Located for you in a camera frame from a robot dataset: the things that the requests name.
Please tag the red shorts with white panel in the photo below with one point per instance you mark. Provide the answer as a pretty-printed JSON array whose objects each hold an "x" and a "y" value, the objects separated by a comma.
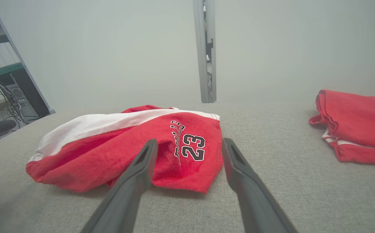
[{"x": 109, "y": 145}]

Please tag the black computer tower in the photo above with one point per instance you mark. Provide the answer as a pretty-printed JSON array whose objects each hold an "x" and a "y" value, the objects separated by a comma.
[{"x": 19, "y": 94}]

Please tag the red jersey with white trim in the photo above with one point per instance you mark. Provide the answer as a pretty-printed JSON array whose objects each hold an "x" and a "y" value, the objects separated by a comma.
[{"x": 362, "y": 123}]

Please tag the grey partition post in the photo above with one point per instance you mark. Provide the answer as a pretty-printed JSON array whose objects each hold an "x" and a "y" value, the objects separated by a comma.
[{"x": 203, "y": 48}]

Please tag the grey post with black caster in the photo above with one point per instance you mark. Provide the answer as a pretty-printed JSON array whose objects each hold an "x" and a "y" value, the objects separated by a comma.
[{"x": 52, "y": 111}]

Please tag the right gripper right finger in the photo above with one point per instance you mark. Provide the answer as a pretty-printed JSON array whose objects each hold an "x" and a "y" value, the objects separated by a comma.
[{"x": 252, "y": 200}]

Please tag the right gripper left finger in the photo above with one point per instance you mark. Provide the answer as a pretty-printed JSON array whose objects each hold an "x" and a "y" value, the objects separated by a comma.
[{"x": 129, "y": 194}]

